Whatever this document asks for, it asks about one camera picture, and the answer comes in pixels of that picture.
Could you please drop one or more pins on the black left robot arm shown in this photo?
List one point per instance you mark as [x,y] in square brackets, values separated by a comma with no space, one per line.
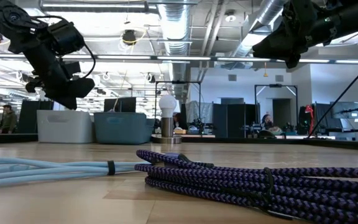
[8,18]

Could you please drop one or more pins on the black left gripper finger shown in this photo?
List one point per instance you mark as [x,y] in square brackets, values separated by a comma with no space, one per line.
[71,90]
[33,85]

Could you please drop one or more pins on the grey monitor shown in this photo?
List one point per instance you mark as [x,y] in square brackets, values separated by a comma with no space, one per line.
[345,110]

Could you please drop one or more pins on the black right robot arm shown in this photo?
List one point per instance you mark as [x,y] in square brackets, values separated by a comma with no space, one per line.
[356,18]

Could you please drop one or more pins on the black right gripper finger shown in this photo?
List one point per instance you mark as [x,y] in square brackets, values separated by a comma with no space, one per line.
[281,46]

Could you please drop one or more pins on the black monitor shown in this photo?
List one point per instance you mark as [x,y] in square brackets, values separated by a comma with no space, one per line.
[120,105]

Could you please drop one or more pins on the red hanging object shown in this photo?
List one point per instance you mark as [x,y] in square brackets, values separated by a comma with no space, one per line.
[309,113]

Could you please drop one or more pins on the teal plastic bin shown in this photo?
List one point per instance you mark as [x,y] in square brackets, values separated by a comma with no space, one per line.
[120,129]

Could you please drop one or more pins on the black divider panel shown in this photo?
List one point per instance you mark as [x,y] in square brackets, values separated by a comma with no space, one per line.
[235,121]

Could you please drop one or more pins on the white plastic bin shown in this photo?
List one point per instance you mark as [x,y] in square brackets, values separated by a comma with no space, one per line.
[64,127]

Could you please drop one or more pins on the person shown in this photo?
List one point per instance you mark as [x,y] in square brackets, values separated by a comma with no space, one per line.
[179,123]
[9,121]
[267,122]

